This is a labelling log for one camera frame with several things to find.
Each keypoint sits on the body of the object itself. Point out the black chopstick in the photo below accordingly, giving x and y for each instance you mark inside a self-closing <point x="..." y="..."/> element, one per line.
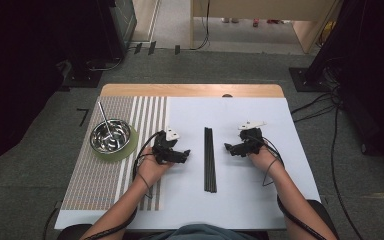
<point x="210" y="160"/>
<point x="206" y="160"/>
<point x="213" y="160"/>

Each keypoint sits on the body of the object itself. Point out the person's blue-grey clothing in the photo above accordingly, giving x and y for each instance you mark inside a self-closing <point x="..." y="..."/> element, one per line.
<point x="200" y="233"/>

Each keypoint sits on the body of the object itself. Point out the dark cabinet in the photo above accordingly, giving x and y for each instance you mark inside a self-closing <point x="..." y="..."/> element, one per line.
<point x="121" y="23"/>

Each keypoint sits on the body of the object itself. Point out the black corner tape mark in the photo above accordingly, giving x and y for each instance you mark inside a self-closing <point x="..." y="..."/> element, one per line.
<point x="85" y="115"/>

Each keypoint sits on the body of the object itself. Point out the black floor tape strip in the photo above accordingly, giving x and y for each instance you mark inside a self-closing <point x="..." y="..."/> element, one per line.
<point x="177" y="50"/>
<point x="152" y="48"/>
<point x="137" y="48"/>

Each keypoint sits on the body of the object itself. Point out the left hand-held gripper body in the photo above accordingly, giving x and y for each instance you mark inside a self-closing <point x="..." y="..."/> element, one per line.
<point x="162" y="148"/>

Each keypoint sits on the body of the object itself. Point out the metal spoon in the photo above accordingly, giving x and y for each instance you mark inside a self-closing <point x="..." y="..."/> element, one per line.
<point x="103" y="115"/>

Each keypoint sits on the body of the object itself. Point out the dark curtain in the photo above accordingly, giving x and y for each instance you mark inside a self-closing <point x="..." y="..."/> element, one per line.
<point x="20" y="83"/>
<point x="380" y="83"/>

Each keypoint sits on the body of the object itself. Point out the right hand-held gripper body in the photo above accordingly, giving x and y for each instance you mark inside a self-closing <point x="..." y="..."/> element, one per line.
<point x="252" y="141"/>

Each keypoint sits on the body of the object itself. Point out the wooden table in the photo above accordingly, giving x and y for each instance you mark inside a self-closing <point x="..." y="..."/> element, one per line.
<point x="186" y="90"/>

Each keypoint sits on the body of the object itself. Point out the person's left hand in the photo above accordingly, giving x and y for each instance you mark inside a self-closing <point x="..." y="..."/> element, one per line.
<point x="150" y="170"/>

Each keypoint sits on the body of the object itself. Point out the white table sheet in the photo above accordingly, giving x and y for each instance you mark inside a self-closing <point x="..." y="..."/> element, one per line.
<point x="246" y="193"/>

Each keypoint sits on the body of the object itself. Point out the black stand base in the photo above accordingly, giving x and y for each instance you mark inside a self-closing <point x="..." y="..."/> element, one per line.
<point x="83" y="78"/>

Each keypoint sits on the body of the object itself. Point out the black metal stand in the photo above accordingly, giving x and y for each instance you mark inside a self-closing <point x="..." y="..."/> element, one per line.
<point x="316" y="66"/>

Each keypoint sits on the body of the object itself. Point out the black chair armrest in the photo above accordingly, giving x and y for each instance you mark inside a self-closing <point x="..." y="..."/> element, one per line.
<point x="326" y="216"/>
<point x="73" y="234"/>

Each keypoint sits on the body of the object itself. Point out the person's right hand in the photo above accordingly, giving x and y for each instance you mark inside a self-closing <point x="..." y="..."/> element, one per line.
<point x="266" y="161"/>

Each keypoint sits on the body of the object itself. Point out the steel bowl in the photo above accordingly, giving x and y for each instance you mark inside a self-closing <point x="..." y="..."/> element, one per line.
<point x="120" y="145"/>

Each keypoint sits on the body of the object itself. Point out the striped woven placemat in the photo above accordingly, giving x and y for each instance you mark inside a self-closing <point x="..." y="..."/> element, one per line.
<point x="93" y="180"/>

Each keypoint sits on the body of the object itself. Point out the light wooden furniture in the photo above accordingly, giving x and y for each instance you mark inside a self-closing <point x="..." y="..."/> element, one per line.
<point x="263" y="8"/>

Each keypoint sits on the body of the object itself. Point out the green round coaster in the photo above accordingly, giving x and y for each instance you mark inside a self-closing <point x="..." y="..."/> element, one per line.
<point x="130" y="152"/>

